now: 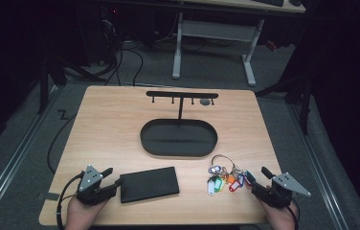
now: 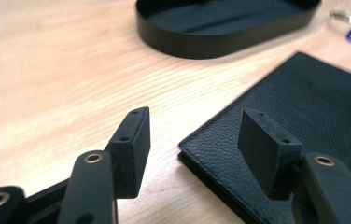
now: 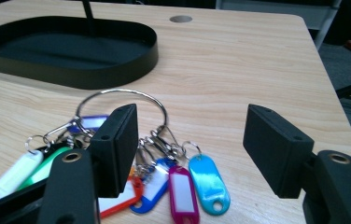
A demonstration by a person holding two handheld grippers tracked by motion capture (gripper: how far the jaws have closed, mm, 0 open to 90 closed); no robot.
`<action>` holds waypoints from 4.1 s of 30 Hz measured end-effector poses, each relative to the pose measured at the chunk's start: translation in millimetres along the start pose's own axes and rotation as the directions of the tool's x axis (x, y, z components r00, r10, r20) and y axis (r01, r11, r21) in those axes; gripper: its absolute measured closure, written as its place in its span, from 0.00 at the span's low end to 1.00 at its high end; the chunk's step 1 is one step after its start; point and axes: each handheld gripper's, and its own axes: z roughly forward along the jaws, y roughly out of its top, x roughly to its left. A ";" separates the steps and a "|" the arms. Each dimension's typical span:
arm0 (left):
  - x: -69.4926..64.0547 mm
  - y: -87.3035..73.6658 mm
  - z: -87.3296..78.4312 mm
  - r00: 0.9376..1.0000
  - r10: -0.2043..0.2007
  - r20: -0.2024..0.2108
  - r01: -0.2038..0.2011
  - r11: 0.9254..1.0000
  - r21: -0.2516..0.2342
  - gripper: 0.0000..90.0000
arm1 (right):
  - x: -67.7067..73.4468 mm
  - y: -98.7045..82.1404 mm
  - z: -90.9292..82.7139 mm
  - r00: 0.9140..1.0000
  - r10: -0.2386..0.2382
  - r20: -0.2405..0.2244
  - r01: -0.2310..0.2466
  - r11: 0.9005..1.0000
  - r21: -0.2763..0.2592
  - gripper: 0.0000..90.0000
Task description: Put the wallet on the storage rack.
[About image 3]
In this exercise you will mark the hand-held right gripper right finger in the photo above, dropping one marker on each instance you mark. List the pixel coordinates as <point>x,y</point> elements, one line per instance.
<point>276,149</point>

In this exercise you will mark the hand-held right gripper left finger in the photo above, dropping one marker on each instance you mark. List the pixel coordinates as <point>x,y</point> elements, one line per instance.
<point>116,149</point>

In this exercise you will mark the round grey table hole cover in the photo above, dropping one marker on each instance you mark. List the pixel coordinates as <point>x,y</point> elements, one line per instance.
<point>180,19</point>

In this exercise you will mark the black key holder stand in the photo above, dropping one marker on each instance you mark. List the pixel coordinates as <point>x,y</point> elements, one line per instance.
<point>71,77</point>

